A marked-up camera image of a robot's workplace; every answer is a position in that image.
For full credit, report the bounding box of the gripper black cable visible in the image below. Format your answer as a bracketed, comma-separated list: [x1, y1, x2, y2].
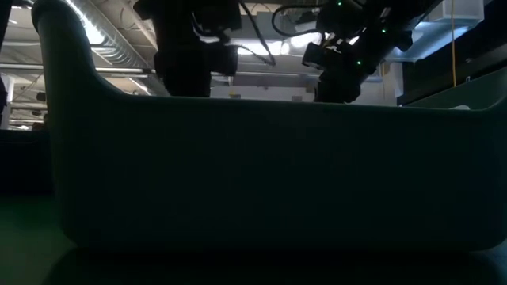
[271, 4, 322, 39]
[239, 0, 277, 67]

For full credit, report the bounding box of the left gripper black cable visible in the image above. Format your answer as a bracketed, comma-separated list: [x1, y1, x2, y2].
[239, 0, 277, 67]

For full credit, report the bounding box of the ceiling light panel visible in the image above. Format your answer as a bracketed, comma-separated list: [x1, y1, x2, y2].
[236, 37, 291, 57]

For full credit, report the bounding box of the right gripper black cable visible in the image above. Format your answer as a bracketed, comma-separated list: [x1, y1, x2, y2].
[271, 4, 322, 39]

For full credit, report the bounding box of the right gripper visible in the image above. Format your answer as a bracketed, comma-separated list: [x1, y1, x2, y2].
[303, 41, 377, 104]

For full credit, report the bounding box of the yellow hanging cord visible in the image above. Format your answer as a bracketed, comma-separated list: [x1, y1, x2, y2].
[450, 0, 457, 87]

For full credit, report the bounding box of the spiral silver air duct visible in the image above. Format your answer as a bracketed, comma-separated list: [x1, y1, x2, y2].
[63, 0, 171, 97]

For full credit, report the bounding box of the grey horizontal ceiling pipe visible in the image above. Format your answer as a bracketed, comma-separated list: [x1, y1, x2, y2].
[97, 66, 384, 83]

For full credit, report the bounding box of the light teal plastic bin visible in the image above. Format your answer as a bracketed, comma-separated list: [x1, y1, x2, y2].
[30, 0, 507, 254]

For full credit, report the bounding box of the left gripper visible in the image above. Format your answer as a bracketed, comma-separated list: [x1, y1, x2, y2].
[153, 41, 240, 98]

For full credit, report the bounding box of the rectangular sheet-metal duct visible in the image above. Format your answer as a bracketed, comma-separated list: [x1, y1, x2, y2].
[284, 0, 486, 64]

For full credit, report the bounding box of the green table mat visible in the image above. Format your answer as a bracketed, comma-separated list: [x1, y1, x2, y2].
[0, 193, 76, 285]

